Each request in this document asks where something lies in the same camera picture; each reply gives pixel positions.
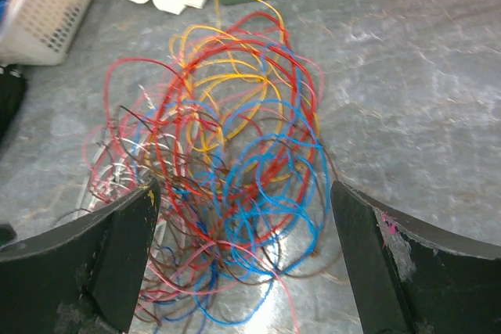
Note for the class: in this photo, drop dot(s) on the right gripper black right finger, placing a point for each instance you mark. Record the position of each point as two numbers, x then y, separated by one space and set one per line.
409 276

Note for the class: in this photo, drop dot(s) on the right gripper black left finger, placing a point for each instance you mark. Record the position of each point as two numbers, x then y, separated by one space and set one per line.
83 276

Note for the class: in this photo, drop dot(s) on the black printed t-shirt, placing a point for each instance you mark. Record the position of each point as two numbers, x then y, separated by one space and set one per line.
13 88

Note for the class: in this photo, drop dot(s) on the white basket with clothes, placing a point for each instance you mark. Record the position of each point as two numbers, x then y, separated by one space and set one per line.
39 32

